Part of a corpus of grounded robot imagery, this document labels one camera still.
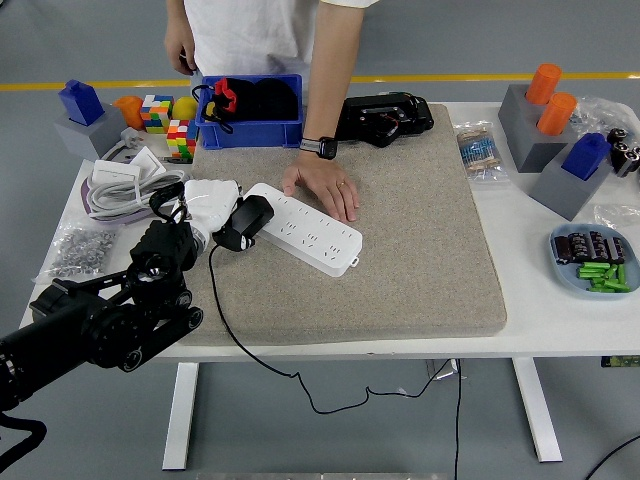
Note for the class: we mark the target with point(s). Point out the person's right hand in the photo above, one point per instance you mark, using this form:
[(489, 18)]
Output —
[(182, 50)]

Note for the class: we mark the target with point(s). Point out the person's left hand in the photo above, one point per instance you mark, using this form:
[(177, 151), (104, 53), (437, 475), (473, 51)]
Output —
[(322, 182)]

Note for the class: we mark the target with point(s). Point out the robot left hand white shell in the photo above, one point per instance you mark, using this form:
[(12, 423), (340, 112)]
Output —
[(210, 200)]

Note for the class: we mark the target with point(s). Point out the white power strip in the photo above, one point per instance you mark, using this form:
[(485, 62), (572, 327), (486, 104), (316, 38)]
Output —
[(320, 240)]

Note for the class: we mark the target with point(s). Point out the person's left forearm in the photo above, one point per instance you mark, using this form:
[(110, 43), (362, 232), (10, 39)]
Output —
[(327, 85)]

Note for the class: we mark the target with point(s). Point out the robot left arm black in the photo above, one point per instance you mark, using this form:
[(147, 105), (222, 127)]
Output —
[(100, 320)]

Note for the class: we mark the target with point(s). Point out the green circuit board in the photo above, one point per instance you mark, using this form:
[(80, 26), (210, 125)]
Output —
[(622, 361)]

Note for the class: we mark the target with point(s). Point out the black wristwatch striped band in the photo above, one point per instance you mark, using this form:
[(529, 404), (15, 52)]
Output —
[(326, 148)]

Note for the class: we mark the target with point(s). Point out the yellow ball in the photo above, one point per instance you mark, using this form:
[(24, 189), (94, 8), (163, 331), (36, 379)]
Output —
[(183, 107)]

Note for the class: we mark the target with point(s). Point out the black pouch with red trim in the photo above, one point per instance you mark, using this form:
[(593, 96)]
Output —
[(226, 95)]

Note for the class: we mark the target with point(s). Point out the person's torso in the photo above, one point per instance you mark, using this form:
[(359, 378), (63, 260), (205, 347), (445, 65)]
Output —
[(250, 35)]

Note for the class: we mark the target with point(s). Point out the large rubik's cube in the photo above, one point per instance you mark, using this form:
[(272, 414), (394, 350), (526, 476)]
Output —
[(157, 115)]

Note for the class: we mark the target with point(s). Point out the small rubik's cube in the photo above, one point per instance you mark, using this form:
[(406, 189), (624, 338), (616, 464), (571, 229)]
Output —
[(182, 136)]

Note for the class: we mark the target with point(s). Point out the blue plastic bin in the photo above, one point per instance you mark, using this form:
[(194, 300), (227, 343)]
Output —
[(250, 135)]

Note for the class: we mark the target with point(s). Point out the orange plastic cylinder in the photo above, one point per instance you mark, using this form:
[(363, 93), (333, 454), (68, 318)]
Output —
[(556, 116), (543, 83), (132, 112)]

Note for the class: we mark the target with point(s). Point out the grey-brown mat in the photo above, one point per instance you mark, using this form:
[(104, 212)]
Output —
[(400, 225)]

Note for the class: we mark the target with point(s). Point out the black fabric pouch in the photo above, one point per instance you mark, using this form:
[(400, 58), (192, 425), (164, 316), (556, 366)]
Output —
[(266, 100)]

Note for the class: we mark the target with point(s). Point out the black electronic device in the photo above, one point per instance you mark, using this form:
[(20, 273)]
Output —
[(400, 117)]

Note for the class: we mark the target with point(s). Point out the blue house-shaped block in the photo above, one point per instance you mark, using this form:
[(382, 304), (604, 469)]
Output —
[(586, 156), (81, 102)]

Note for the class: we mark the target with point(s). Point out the grey single-slot block holder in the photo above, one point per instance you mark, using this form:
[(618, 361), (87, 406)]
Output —
[(86, 137), (561, 195)]

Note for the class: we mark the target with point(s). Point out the clear bag of screws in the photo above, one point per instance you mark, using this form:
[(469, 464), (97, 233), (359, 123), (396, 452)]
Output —
[(80, 250)]

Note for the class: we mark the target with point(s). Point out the clear bag of resistors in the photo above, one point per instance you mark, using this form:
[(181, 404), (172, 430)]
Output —
[(481, 150)]

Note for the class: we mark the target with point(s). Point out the grey two-hole block holder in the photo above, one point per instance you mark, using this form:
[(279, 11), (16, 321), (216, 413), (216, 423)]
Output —
[(526, 145)]

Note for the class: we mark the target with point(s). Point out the white table leg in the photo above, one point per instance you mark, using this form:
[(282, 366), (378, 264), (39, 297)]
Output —
[(180, 415), (537, 410)]

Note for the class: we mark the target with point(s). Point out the black electrolytic capacitor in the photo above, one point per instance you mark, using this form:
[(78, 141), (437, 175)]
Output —
[(597, 246), (616, 249), (579, 246), (561, 250)]

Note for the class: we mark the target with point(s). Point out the blue-grey plate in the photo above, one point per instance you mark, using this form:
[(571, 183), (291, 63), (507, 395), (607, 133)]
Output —
[(562, 280)]

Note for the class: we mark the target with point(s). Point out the green battery cell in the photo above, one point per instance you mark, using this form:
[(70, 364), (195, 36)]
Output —
[(610, 272), (592, 266), (621, 275), (590, 273), (607, 286)]

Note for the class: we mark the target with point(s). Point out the clear plastic bag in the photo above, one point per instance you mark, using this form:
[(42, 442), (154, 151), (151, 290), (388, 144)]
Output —
[(600, 112), (620, 215)]

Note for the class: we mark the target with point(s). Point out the black cylinder silver cap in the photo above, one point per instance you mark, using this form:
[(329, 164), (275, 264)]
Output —
[(635, 157), (622, 155), (616, 136)]

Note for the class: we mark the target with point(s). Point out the white switch panel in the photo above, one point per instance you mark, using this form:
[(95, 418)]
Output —
[(147, 161)]

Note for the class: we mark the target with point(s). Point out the silver bracket under table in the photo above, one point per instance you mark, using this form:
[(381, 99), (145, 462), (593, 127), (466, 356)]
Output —
[(445, 369)]

